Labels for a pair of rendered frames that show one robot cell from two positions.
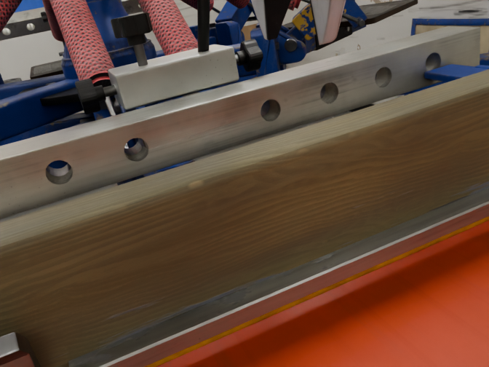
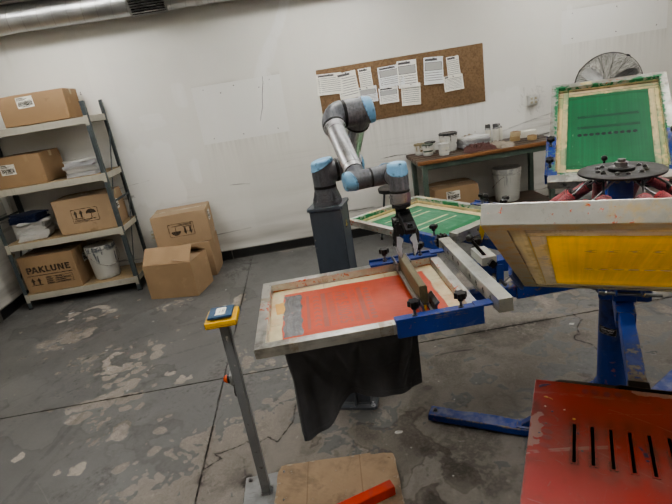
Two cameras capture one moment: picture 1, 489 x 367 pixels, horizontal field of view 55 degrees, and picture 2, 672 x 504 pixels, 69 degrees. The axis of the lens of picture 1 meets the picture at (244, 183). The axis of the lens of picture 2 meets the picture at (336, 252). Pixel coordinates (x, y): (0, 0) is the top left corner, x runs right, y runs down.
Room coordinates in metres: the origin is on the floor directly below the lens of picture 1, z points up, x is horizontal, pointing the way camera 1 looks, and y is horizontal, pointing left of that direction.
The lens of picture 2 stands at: (0.47, -1.79, 1.78)
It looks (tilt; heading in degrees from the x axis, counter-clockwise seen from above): 19 degrees down; 107
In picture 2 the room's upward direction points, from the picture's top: 9 degrees counter-clockwise
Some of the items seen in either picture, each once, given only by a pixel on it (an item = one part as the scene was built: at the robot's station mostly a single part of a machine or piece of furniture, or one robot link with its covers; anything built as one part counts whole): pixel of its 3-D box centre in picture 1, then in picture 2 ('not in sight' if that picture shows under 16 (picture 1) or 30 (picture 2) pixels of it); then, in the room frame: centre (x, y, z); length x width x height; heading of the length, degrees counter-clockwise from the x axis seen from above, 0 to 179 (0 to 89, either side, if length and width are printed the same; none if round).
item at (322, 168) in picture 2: not in sight; (324, 171); (-0.23, 0.57, 1.37); 0.13 x 0.12 x 0.14; 28
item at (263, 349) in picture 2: not in sight; (359, 298); (0.02, -0.11, 0.97); 0.79 x 0.58 x 0.04; 19
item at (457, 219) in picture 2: not in sight; (446, 206); (0.34, 0.83, 1.05); 1.08 x 0.61 x 0.23; 139
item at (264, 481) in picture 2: not in sight; (245, 409); (-0.55, -0.18, 0.48); 0.22 x 0.22 x 0.96; 19
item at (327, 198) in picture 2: not in sight; (326, 193); (-0.24, 0.56, 1.25); 0.15 x 0.15 x 0.10
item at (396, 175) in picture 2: not in sight; (397, 176); (0.22, -0.02, 1.42); 0.09 x 0.08 x 0.11; 118
